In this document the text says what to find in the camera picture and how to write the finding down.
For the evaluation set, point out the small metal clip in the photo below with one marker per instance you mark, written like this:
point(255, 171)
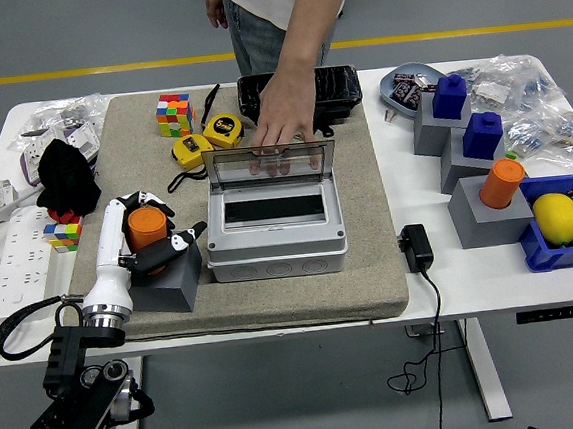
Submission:
point(389, 115)

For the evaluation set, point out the blue plastic bin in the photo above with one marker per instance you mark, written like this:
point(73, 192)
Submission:
point(546, 254)

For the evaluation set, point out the white plug adapter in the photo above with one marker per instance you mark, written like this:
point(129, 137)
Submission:
point(81, 139)

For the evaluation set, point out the dark snack packet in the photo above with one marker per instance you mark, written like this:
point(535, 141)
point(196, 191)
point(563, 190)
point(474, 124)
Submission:
point(405, 78)
point(406, 96)

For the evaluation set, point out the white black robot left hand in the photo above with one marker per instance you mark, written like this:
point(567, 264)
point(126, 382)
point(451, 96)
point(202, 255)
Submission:
point(109, 255)

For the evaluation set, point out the person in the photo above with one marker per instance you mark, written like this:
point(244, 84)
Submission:
point(251, 42)

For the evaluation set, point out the metal table bracket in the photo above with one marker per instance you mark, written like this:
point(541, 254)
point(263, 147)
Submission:
point(417, 330)

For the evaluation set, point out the small green piece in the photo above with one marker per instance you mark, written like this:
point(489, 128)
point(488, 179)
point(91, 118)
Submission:
point(511, 154)

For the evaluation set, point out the small colourful puzzle cube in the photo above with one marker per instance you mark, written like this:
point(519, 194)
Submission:
point(63, 236)

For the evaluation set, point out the white power strip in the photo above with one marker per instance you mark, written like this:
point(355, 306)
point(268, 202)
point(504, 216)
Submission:
point(20, 263)

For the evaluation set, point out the person's right hand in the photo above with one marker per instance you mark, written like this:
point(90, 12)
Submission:
point(215, 5)

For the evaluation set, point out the white purple socket adapter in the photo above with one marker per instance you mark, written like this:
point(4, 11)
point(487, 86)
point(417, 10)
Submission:
point(31, 161)

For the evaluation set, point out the black cloth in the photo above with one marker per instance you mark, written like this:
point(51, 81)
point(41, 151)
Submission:
point(67, 178)

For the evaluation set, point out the blue-grey oval dish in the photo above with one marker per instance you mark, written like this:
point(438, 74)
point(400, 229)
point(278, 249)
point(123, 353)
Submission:
point(386, 90)

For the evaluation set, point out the yellow tape measure black label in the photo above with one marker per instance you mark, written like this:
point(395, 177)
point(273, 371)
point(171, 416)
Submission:
point(224, 129)

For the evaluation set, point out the yellow lemon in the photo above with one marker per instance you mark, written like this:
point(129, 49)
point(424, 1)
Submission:
point(557, 218)

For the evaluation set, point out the large colourful puzzle cube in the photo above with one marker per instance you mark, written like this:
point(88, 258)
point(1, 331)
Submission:
point(175, 115)

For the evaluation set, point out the black table control panel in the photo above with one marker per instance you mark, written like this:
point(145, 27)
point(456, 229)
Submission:
point(556, 314)

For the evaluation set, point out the person's left hand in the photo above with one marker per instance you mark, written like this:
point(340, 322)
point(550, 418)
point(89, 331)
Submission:
point(285, 114)

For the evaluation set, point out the grey block with round hole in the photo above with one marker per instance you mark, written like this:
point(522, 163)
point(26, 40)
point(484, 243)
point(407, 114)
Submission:
point(172, 289)

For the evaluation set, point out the clear bag with adapters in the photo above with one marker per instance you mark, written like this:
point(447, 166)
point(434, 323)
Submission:
point(71, 110)

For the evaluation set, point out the clear bag of parts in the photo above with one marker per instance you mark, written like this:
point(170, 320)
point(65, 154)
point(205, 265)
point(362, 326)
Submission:
point(560, 135)
point(506, 85)

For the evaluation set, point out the black power adapter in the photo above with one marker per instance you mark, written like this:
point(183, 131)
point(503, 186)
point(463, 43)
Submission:
point(418, 248)

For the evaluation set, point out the grey junction box clear lid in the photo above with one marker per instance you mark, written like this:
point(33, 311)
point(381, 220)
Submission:
point(275, 255)

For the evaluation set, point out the grey-brown mat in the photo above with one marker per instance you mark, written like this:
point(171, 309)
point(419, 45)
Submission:
point(299, 299)

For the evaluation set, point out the blue stepped block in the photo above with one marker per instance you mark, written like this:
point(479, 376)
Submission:
point(449, 97)
point(483, 137)

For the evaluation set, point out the black plastic case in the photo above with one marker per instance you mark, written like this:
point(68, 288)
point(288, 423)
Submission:
point(341, 89)

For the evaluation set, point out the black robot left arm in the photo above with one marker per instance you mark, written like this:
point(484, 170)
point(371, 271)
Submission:
point(77, 403)

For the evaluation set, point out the orange cylinder battery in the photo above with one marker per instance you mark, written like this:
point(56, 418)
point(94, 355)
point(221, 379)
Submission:
point(144, 227)
point(502, 183)

